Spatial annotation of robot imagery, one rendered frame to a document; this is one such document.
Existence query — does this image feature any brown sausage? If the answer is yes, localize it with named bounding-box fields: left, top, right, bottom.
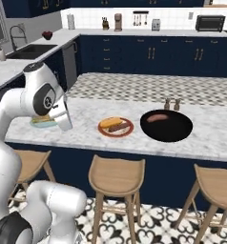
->
left=108, top=122, right=130, bottom=132

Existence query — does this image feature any pale green plate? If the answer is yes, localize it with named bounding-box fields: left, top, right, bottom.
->
left=30, top=115, right=59, bottom=129

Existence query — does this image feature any navy sink cupboard run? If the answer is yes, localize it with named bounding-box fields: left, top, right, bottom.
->
left=0, top=48, right=69, bottom=93

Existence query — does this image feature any navy lower cupboard run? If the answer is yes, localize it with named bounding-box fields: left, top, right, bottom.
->
left=76, top=34, right=227, bottom=79

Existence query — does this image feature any dark red bowl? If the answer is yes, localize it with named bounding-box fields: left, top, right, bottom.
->
left=41, top=30, right=54, bottom=41

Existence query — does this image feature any steel dishwasher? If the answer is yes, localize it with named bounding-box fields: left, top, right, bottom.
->
left=61, top=42, right=79, bottom=91

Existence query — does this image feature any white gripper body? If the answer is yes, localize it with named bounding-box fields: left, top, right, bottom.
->
left=53, top=102, right=74, bottom=132

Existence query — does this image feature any knife block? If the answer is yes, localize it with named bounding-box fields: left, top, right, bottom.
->
left=101, top=16, right=111, bottom=31

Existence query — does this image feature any wooden wall shelf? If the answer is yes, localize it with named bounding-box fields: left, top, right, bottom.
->
left=203, top=3, right=227, bottom=9

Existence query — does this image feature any pink sausage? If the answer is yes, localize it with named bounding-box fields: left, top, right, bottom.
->
left=145, top=113, right=170, bottom=124

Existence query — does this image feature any red plate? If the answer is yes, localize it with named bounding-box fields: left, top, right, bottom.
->
left=97, top=116, right=134, bottom=138

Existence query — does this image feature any black toaster oven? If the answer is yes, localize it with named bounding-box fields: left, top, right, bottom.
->
left=195, top=14, right=227, bottom=33

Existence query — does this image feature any dark sink basin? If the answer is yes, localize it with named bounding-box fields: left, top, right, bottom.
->
left=5, top=43, right=59, bottom=60

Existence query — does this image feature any brown coffee machine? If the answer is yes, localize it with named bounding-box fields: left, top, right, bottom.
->
left=113, top=12, right=123, bottom=32

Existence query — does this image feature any brown pepper shaker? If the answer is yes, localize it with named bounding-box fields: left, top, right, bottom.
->
left=173, top=98, right=182, bottom=112
left=163, top=97, right=172, bottom=111

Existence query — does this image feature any white paper towel roll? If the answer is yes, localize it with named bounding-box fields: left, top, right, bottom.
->
left=67, top=13, right=76, bottom=31

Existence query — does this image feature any navy kitchen island cabinet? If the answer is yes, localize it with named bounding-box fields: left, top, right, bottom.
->
left=5, top=141, right=227, bottom=213

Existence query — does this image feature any navy upper cupboard run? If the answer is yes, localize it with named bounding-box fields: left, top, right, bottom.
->
left=1, top=0, right=206, bottom=19

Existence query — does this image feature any wooden bar stool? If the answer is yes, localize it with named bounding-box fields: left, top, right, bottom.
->
left=88, top=153, right=147, bottom=244
left=8, top=149, right=58, bottom=205
left=174, top=163, right=227, bottom=244

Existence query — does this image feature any black bowl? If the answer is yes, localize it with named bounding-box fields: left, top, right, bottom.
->
left=139, top=109, right=195, bottom=143

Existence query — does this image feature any white soap dispenser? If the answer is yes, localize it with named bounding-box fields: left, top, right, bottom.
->
left=0, top=45, right=7, bottom=62

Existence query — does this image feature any dark curved tap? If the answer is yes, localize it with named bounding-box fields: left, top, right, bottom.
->
left=9, top=25, right=29, bottom=52

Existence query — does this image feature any yellow bun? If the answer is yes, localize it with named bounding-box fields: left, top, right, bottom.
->
left=31, top=114, right=53, bottom=124
left=99, top=116, right=124, bottom=129

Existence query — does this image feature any rail with hanging tools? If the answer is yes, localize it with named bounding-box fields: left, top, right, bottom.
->
left=132, top=10, right=150, bottom=28

